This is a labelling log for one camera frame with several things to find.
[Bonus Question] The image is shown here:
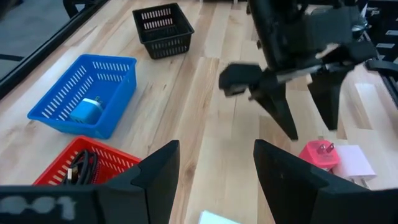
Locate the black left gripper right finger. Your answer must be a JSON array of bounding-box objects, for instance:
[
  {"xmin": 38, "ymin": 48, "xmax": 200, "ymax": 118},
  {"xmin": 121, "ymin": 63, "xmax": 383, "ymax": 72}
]
[{"xmin": 252, "ymin": 139, "xmax": 398, "ymax": 224}]

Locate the black plastic basket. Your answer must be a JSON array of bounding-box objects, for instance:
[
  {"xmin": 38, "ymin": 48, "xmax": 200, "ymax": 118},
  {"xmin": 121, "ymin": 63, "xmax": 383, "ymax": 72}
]
[{"xmin": 132, "ymin": 2, "xmax": 195, "ymax": 60}]

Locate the pale pink wall charger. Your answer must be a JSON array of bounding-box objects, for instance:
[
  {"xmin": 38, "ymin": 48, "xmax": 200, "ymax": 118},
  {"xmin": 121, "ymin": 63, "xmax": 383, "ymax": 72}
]
[{"xmin": 331, "ymin": 144, "xmax": 377, "ymax": 189}]

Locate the blue wall charger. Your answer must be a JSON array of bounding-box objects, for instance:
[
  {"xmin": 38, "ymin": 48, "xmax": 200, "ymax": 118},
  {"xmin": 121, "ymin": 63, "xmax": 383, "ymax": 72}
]
[{"xmin": 68, "ymin": 96, "xmax": 104, "ymax": 126}]

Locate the black cable with red tie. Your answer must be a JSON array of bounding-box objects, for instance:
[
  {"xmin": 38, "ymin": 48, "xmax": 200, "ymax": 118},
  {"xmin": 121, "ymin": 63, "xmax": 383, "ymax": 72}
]
[{"xmin": 61, "ymin": 149, "xmax": 94, "ymax": 186}]

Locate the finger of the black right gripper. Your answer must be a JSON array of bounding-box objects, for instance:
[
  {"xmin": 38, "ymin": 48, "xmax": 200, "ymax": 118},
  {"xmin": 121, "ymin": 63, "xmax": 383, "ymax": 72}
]
[
  {"xmin": 307, "ymin": 66, "xmax": 354, "ymax": 131},
  {"xmin": 248, "ymin": 70, "xmax": 300, "ymax": 141}
]

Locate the blue plastic basket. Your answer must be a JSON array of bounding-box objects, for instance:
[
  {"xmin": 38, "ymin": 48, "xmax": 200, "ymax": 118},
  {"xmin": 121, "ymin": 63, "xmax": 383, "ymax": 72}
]
[{"xmin": 27, "ymin": 54, "xmax": 138, "ymax": 140}]

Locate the maroon braided cable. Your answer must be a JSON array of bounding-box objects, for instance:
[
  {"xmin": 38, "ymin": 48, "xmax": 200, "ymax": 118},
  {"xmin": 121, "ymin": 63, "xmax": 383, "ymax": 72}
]
[{"xmin": 89, "ymin": 151, "xmax": 101, "ymax": 185}]

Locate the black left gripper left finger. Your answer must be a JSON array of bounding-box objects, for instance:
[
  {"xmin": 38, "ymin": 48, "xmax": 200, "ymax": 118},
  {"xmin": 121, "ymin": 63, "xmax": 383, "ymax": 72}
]
[{"xmin": 95, "ymin": 139, "xmax": 181, "ymax": 224}]

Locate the red plastic basket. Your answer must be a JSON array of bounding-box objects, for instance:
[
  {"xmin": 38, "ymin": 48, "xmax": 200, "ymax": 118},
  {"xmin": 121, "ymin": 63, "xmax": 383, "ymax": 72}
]
[{"xmin": 32, "ymin": 135, "xmax": 142, "ymax": 187}]

